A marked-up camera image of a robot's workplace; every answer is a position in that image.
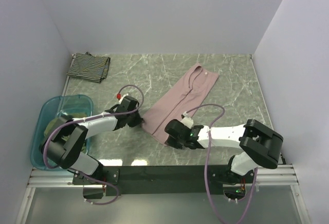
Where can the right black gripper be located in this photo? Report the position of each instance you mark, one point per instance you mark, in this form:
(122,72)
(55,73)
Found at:
(170,142)

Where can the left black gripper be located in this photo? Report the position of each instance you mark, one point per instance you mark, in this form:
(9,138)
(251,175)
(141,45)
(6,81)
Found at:
(138,121)

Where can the pink tank top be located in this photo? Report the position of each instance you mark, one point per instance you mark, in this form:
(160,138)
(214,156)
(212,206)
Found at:
(188,92)

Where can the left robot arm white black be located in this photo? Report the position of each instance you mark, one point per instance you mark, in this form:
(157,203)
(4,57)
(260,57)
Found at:
(63,143)

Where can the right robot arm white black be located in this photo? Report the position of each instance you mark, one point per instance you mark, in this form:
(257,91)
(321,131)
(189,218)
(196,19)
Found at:
(261,145)

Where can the striped folded tank top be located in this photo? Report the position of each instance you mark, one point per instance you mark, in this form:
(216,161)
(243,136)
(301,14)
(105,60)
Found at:
(89,67)

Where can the green tank top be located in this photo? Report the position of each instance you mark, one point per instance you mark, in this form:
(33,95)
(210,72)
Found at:
(54,121)

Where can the black base beam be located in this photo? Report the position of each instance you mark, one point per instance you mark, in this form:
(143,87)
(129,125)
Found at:
(158,179)

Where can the blue plastic basket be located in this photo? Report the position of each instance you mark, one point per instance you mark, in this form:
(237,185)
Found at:
(76,106)

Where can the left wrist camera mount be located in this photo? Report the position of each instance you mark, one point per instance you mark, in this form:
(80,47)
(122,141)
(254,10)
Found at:
(120,97)

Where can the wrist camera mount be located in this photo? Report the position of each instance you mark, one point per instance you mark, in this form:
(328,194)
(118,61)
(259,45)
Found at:
(186,120)
(120,97)

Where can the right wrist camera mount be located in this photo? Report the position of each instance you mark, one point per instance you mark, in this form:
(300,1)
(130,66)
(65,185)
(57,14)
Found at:
(186,120)

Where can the aluminium rail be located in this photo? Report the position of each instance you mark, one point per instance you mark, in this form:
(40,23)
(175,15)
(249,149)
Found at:
(43,179)

